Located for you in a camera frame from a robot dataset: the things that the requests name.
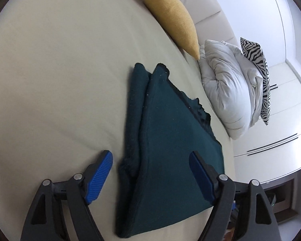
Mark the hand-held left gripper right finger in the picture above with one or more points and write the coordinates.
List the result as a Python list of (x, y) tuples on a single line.
[(202, 178)]

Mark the cream padded headboard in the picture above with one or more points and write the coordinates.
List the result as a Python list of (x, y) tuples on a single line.
[(210, 17)]

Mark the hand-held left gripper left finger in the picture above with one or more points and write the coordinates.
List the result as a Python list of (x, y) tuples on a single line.
[(99, 178)]

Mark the zebra print pillow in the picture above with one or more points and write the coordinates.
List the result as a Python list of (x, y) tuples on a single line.
[(258, 55)]

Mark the dark green knit sweater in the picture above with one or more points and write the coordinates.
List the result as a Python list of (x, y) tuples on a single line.
[(168, 143)]

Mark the yellow pillow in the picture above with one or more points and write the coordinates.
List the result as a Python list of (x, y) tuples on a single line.
[(173, 15)]

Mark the white folded duvet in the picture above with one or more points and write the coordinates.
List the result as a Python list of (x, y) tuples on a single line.
[(228, 87)]

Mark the white wardrobe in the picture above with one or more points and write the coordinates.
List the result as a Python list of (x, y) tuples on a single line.
[(286, 100)]

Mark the bed with beige sheet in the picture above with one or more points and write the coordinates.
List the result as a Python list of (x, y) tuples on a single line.
[(65, 80)]

